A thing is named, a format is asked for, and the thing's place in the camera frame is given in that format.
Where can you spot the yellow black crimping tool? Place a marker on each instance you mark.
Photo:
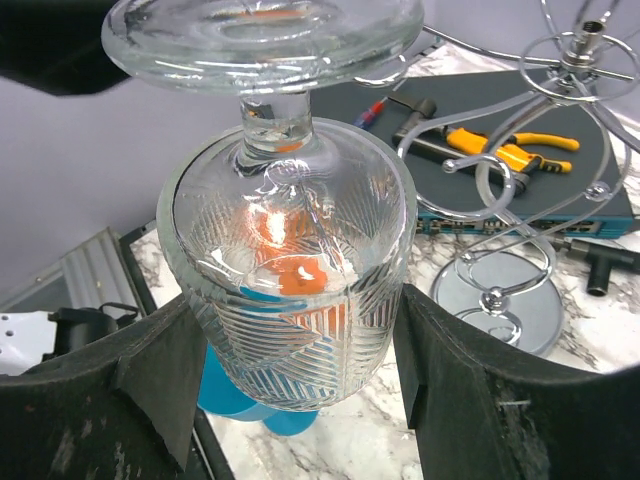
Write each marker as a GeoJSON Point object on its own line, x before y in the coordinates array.
{"type": "Point", "coordinates": [518, 159]}

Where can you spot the yellow handled pliers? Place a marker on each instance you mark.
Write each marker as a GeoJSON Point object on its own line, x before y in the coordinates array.
{"type": "Point", "coordinates": [530, 138]}

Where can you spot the blue handled screwdriver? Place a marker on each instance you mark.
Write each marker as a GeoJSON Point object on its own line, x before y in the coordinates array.
{"type": "Point", "coordinates": [368, 117]}

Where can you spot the dark blue network switch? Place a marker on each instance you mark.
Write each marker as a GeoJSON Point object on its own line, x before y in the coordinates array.
{"type": "Point", "coordinates": [551, 199]}

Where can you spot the aluminium rail frame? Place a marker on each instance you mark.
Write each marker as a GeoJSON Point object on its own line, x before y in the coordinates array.
{"type": "Point", "coordinates": [102, 269]}

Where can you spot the chrome wine glass rack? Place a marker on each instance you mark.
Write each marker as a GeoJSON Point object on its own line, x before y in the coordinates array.
{"type": "Point", "coordinates": [502, 283]}

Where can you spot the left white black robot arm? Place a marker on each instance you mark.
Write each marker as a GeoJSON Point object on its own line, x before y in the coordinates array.
{"type": "Point", "coordinates": [30, 338]}

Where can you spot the black pipe fitting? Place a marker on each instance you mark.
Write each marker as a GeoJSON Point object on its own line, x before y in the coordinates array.
{"type": "Point", "coordinates": [602, 260]}

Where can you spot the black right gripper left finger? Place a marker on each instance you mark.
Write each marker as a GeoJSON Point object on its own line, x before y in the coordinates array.
{"type": "Point", "coordinates": [122, 407]}

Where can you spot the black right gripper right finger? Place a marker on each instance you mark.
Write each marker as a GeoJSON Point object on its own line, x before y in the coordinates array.
{"type": "Point", "coordinates": [481, 409]}

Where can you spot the orange plastic goblet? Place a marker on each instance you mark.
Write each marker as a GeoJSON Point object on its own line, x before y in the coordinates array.
{"type": "Point", "coordinates": [295, 259]}

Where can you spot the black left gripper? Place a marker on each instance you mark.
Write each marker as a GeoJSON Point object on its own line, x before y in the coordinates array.
{"type": "Point", "coordinates": [54, 46]}

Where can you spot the clear patterned wine glass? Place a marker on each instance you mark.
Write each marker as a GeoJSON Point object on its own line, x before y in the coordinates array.
{"type": "Point", "coordinates": [271, 55]}

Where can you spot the blue plastic goblet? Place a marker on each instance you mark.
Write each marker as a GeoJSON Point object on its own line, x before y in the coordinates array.
{"type": "Point", "coordinates": [219, 396]}

